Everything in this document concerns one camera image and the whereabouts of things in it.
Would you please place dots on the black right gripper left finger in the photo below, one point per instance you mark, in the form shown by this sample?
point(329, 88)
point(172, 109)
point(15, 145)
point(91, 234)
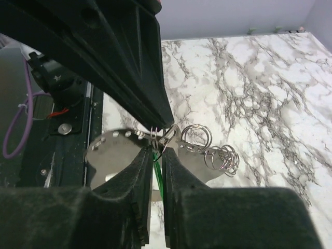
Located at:
point(71, 217)

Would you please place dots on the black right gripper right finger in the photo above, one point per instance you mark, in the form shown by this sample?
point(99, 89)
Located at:
point(252, 217)

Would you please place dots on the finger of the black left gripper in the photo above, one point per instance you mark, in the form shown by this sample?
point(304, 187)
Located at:
point(124, 38)
point(52, 27)

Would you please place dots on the black mounting rail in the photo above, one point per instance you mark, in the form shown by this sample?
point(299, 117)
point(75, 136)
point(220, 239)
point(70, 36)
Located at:
point(56, 147)

